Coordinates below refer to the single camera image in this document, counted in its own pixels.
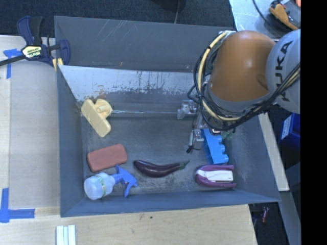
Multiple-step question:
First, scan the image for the purple toy eggplant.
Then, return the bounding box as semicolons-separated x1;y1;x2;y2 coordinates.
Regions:
133;159;191;179

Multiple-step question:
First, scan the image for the red-brown flat block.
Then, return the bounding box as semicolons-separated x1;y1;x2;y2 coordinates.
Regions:
86;143;128;174

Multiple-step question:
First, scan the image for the clear blue-nozzle spray bottle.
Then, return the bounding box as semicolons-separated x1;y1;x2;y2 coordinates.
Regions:
83;164;138;201

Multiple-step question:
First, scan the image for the pale wood board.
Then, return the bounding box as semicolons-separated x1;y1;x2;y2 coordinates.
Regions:
9;59;62;210

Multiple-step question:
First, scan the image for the blue toy building brick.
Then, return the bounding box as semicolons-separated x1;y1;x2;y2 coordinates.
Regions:
201;128;230;165

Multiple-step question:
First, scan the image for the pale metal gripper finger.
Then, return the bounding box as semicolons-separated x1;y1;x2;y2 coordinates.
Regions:
188;128;205;152
177;100;198;120

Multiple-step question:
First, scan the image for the yellow plastic toy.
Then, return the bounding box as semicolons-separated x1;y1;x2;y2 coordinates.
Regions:
81;98;113;138

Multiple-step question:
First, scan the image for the grey metal bin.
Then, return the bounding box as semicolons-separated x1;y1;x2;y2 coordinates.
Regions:
53;15;282;218

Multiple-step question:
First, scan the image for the purple and white stapler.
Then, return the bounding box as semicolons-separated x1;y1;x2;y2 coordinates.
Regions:
194;164;237;190

